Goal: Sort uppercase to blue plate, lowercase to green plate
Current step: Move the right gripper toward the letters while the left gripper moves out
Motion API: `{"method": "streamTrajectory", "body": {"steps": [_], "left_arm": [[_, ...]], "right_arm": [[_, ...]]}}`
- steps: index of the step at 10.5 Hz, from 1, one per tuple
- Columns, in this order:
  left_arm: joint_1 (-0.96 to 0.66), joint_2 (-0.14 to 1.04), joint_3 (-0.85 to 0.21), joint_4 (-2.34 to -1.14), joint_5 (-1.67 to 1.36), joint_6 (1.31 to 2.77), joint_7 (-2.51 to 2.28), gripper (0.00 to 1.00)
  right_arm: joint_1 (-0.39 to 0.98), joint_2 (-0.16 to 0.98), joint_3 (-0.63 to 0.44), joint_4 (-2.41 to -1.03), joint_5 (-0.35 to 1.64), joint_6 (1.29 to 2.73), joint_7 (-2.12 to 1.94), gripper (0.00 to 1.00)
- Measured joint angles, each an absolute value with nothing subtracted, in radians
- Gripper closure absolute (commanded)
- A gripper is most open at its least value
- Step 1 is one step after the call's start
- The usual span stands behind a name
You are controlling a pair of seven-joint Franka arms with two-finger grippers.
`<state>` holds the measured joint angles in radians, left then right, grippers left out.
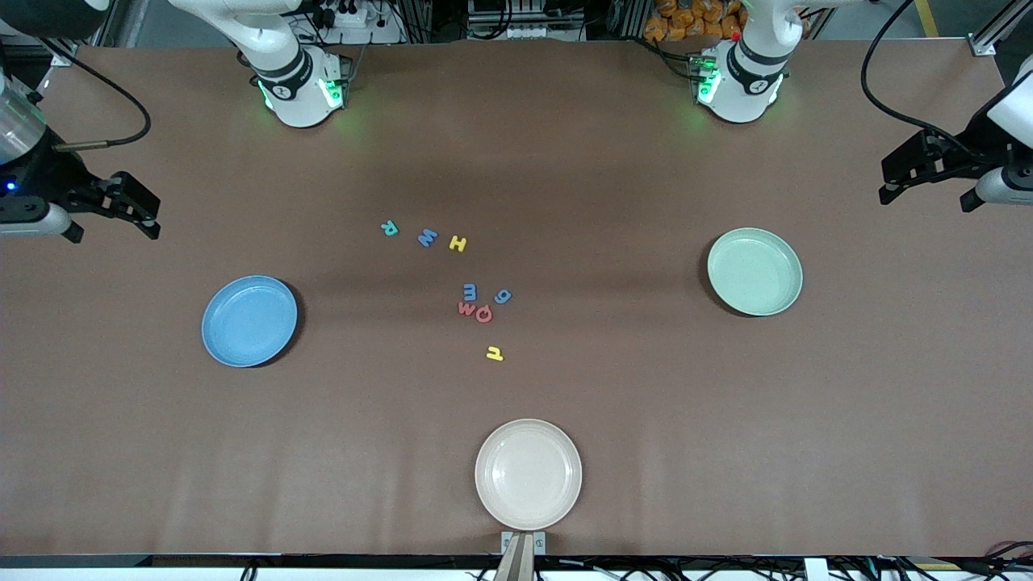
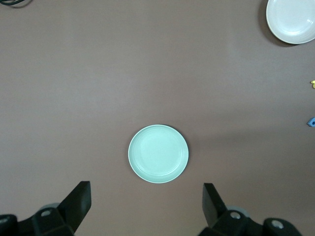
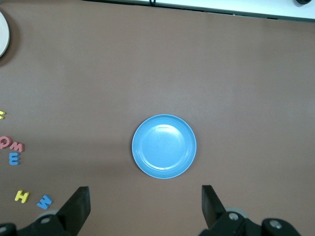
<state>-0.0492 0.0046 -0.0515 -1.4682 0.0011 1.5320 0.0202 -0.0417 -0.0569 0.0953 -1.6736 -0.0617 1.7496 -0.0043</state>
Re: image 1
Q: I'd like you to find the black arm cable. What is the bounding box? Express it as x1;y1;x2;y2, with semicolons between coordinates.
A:
32;36;153;154
859;0;981;162

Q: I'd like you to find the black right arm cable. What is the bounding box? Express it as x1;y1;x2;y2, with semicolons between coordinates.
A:
32;36;153;154

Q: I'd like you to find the orange packaged items pile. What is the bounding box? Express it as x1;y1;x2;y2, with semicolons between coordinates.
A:
643;0;747;43

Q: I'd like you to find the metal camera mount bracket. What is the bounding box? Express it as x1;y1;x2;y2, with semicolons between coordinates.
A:
494;531;547;581

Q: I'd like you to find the green plate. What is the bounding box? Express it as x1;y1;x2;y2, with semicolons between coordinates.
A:
707;228;804;317

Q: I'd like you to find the blue plate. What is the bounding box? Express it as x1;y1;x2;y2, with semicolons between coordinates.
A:
201;275;299;369

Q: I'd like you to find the beige plate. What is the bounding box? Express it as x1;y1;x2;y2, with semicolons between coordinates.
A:
475;418;583;532

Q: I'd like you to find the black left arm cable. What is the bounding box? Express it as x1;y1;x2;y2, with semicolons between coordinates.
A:
859;0;981;162

